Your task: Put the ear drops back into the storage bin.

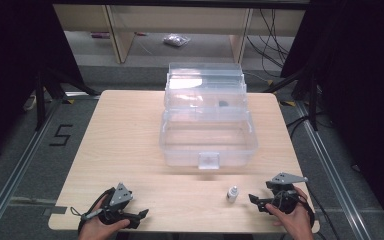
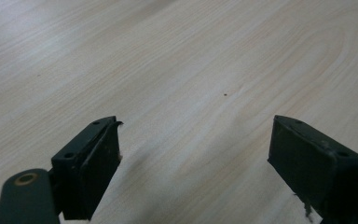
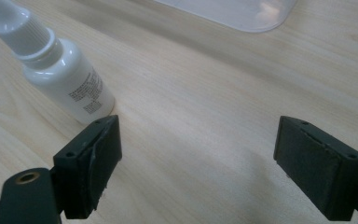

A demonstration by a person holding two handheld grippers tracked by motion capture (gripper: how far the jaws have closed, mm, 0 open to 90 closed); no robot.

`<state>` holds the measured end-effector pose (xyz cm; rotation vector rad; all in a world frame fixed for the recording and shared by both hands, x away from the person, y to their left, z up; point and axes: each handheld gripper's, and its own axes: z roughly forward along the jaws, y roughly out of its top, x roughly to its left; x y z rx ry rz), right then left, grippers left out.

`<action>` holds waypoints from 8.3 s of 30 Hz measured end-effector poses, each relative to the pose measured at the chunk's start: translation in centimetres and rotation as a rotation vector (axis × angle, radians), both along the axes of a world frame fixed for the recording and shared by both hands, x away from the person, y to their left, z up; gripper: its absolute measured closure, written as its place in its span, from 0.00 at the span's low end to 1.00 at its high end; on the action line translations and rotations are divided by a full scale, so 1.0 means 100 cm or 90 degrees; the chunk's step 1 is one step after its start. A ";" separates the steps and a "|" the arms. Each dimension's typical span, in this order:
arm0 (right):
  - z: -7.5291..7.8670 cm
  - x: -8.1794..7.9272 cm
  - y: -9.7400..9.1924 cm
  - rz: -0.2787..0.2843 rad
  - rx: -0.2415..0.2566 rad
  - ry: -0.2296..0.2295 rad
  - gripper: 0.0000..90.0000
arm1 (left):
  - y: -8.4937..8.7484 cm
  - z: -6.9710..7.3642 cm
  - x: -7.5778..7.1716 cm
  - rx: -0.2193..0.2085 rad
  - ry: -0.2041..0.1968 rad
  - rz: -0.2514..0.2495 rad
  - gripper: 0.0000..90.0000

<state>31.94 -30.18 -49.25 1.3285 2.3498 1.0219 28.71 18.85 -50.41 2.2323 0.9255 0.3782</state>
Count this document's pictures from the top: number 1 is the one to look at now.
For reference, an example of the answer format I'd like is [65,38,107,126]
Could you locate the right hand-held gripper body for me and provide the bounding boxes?
[265,172,309,215]

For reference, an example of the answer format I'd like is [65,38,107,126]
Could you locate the person's left hand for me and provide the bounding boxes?
[77,195,131,240]

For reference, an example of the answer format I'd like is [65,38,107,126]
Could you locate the black metal stand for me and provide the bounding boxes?
[262,65,320,132]
[34,65,102,132]

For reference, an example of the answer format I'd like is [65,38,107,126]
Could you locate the metal floor rail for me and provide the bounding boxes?
[294,100,372,240]
[0,95,65,240]

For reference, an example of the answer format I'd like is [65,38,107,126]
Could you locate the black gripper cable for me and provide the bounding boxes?
[298,193,316,229]
[69,187,116,235]

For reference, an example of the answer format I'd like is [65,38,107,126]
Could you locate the beige wooden shelf unit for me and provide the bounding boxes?
[53,4,306,65]

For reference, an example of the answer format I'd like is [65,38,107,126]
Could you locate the bundle of black cables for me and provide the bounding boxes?
[245,8,292,70]

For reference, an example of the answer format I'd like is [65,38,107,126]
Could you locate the person's right hand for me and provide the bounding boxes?
[265,186,315,240]

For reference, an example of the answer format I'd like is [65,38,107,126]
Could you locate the dark curtain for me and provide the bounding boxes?
[0,0,85,169]
[280,0,384,234]

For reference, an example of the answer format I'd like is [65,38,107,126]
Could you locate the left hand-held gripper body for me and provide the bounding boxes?
[97,182,135,225]

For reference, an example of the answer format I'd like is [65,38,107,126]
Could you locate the clear plastic bag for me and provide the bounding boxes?
[162,33,192,48]

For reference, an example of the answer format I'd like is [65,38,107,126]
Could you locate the small white dropper bottle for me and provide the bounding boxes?
[226,185,239,204]

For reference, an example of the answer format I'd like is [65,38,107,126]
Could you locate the clear plastic tiered storage box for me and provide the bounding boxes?
[158,61,259,171]

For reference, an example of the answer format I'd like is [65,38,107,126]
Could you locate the black floor cable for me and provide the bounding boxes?
[285,112,328,139]

